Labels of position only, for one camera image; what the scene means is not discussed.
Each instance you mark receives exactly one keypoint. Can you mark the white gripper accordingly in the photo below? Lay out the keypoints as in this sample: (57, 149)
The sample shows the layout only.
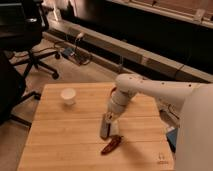
(116, 105)

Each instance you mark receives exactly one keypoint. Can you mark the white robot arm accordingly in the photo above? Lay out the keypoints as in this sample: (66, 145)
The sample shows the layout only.
(194, 101)

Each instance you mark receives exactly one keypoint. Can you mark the white sponge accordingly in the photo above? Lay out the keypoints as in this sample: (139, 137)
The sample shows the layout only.
(114, 128)

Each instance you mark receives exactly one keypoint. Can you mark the red chili pepper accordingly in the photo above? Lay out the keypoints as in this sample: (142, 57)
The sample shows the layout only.
(112, 145)

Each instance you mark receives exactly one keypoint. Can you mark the red bowl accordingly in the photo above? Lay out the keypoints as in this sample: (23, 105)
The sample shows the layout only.
(112, 91)

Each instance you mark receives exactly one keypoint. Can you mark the white paper cup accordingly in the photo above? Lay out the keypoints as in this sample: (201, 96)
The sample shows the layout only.
(68, 96)

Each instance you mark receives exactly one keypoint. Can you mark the blue power adapter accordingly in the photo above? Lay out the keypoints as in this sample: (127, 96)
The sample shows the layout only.
(172, 138)

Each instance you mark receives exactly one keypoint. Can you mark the blue box on floor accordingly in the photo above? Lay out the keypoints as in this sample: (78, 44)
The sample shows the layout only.
(68, 52)

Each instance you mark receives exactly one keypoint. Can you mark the black office chair at left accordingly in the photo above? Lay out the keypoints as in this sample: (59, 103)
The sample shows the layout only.
(12, 88)

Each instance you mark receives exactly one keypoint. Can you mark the black office chair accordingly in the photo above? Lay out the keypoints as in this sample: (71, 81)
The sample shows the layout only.
(22, 23)
(12, 88)

